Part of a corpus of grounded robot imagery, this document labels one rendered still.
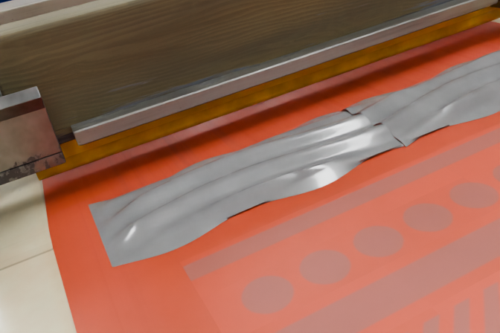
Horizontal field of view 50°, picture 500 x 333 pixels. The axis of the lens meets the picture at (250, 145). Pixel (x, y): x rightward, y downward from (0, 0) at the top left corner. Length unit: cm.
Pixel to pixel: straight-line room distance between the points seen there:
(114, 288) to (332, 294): 10
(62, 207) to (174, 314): 13
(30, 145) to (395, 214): 21
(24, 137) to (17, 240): 6
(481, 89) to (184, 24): 20
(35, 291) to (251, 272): 11
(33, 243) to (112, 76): 11
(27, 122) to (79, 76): 4
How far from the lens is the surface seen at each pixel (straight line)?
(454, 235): 26
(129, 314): 25
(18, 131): 34
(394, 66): 46
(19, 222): 35
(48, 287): 29
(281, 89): 41
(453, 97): 38
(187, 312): 24
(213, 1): 36
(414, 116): 36
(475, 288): 24
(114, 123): 34
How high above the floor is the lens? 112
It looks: 27 degrees down
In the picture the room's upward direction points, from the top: 11 degrees counter-clockwise
